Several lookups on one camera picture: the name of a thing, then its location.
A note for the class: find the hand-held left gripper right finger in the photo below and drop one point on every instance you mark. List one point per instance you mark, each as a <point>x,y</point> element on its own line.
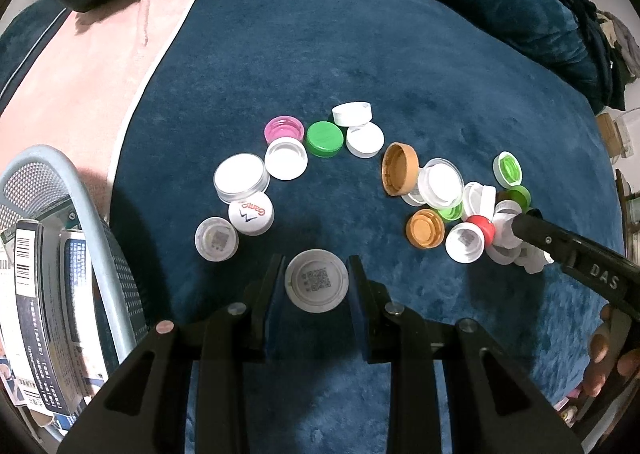
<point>357,314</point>

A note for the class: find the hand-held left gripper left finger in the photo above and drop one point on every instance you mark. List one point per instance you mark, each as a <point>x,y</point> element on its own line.
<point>275,314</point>

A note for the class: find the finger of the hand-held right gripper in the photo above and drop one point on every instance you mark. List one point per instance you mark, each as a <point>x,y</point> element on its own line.
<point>540,234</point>

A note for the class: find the white bottle cap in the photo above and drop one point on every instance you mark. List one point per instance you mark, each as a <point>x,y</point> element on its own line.
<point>285,159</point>
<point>477,199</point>
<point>502,253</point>
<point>365,139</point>
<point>505,216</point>
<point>352,112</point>
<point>532,261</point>

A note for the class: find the white cap with printed code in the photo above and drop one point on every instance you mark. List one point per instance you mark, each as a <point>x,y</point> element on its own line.
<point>216,240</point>
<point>316,281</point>
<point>465,241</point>

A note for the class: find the large clear white lid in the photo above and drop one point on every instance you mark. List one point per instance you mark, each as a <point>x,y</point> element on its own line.
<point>240,176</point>
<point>440,183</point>

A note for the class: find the tan orange bottle cap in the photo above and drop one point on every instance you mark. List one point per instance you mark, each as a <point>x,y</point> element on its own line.
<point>400,168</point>

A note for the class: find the light blue mesh basket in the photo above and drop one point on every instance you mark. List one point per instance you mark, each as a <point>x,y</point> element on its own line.
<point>35,189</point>

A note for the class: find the person's right hand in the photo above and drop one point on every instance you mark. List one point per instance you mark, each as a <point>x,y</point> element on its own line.
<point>599,345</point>

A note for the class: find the green bottle cap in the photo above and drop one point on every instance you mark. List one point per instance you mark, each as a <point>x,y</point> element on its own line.
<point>452,213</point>
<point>520,195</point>
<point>325,136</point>

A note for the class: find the red bottle cap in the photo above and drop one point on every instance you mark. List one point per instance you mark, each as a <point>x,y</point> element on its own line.
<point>482,225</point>

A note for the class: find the white cap with green inside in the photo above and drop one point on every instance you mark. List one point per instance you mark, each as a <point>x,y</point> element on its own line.
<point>507,168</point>

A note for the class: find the white cap with red logo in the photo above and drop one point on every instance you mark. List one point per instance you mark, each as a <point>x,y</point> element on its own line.
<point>250,215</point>

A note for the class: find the orange stepped bottle cap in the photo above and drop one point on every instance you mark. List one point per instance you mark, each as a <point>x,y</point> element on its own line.
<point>425,229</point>

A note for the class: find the cardboard box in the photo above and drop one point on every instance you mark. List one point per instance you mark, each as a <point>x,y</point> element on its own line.
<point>609,131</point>

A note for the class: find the pink bottle cap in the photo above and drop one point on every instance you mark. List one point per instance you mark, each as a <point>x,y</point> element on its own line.
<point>284,127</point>

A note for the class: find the small blue white medicine box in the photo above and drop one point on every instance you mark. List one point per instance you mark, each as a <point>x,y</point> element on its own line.
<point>80,294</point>

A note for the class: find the grey hanging clothes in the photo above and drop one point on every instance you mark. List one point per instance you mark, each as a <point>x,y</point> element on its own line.
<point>617,43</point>

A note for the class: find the dark navy garment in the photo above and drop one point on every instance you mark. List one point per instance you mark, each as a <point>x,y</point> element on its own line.
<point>575,8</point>

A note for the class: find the large orange blue medicine box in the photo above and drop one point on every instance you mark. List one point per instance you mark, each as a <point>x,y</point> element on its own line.
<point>30,314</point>

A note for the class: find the pink towel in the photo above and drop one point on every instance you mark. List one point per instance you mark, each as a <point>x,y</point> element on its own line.
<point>100,83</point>

